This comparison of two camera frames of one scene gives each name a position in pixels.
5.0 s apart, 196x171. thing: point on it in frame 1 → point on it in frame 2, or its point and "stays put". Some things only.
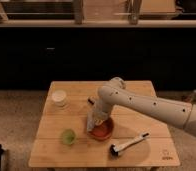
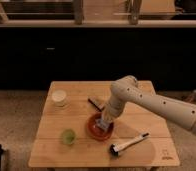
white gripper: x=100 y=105 → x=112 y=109
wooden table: x=62 y=140 stays put
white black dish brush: x=115 y=149 stays put
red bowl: x=103 y=130 stays put
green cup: x=68 y=137 stays put
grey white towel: x=95 y=117 → x=102 y=123
